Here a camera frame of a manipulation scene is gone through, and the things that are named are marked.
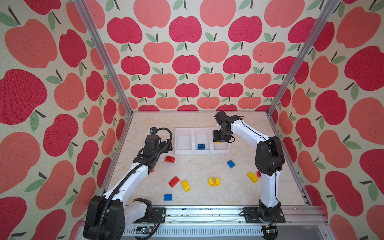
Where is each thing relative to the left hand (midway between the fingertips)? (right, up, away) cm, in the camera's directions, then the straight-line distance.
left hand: (166, 141), depth 86 cm
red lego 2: (-9, -18, +5) cm, 21 cm away
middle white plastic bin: (+22, +2, +20) cm, 30 cm away
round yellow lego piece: (+28, -22, -4) cm, 36 cm away
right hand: (+33, 0, +9) cm, 34 cm away
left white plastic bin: (+9, -2, +18) cm, 20 cm away
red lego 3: (+4, -24, -2) cm, 24 cm away
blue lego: (+21, -5, +13) cm, 25 cm away
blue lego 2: (+40, -15, +7) cm, 43 cm away
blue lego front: (+2, -30, -5) cm, 31 cm away
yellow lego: (+31, -1, +3) cm, 31 cm away
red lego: (+1, -12, +7) cm, 14 cm away
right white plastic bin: (+34, -6, +14) cm, 37 cm away
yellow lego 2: (+12, -25, -4) cm, 28 cm away
